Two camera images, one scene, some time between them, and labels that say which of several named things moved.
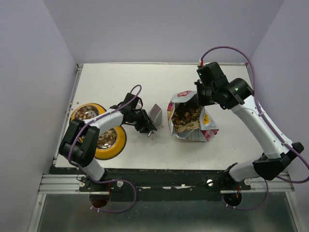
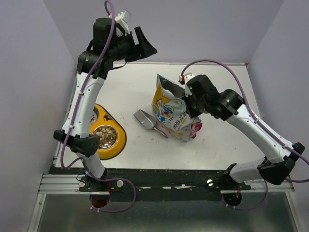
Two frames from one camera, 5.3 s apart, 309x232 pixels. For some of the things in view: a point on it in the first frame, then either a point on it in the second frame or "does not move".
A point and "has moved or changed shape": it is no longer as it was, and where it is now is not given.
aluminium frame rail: x=63 y=184 does not move
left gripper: x=145 y=118 to x=143 y=49
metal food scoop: x=155 y=115 has moved or changed shape
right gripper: x=202 y=101 to x=187 y=98
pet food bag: x=187 y=120 has moved or changed shape
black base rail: x=163 y=184 does not move
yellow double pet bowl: x=111 y=142 does not move
